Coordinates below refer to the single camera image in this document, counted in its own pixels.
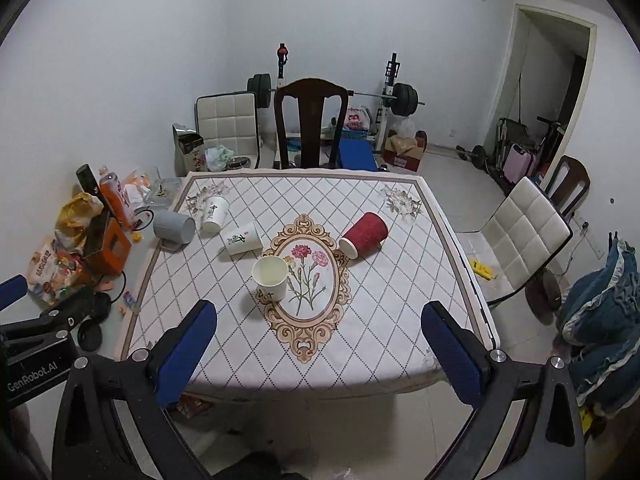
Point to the red paper cup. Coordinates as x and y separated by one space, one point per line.
365 235

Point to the floral printed tablecloth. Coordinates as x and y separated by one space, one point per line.
350 320

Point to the green and white plastic bag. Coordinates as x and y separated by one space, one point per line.
218 157

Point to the blue denim clothes pile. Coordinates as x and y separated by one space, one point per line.
605 320

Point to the glass ashtray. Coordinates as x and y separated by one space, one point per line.
160 193

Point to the plain white paper cup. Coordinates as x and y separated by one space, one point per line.
270 275

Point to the cardboard box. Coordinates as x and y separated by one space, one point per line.
405 152

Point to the dark wooden chair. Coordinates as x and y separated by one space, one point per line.
310 120
567 180

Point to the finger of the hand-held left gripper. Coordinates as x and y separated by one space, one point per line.
75 302
12 292

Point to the grey cup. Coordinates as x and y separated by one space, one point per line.
174 227

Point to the colourful snack bag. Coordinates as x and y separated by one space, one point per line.
50 272

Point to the red packet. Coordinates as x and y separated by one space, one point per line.
192 405

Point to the yellow plastic bag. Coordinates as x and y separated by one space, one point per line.
75 220

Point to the orange box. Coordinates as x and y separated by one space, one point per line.
110 247

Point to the yellow floor item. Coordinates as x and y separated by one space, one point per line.
482 269

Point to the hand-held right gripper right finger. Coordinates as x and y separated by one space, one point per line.
452 357

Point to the black dumbbell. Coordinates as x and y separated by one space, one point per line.
475 152

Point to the black round disc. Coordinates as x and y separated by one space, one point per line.
90 334

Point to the red and white plastic bag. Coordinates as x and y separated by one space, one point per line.
356 121

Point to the white padded chair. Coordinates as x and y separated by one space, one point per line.
227 122
525 232

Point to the blue bench pad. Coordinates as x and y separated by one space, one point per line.
355 156

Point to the pink suitcase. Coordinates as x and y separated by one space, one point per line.
520 166

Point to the white printed paper cup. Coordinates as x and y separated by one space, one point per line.
243 240
215 214

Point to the metal bowl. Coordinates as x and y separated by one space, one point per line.
239 162

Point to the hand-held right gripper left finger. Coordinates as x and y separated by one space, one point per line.
186 357

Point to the white weight bench rack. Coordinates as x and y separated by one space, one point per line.
387 105

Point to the orange bottle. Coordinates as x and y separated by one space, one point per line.
117 199

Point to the black barbell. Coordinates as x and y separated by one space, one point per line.
405 100

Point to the folded black trolley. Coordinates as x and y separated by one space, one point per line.
506 135

